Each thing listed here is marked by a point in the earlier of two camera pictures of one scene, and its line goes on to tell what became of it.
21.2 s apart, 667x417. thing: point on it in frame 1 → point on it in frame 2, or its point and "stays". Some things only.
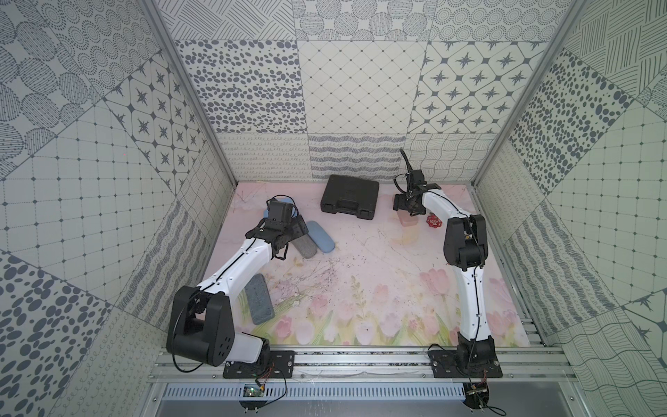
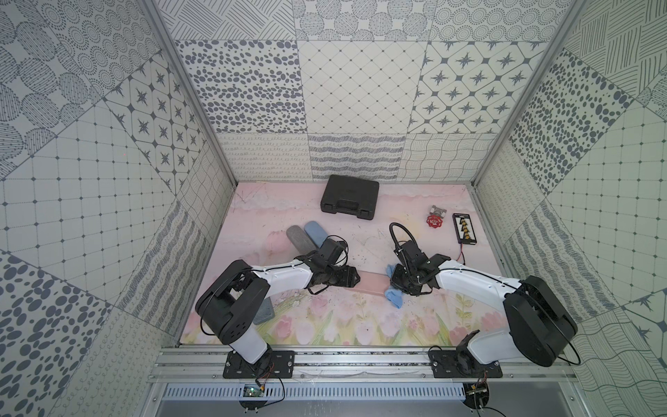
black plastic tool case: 351,195 stays
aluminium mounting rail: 380,364 stays
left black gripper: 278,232 → 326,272
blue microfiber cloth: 282,199 → 394,296
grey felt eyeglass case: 306,246 stays
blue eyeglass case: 320,237 stays
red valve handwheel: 433,221 stays
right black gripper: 400,203 → 396,282
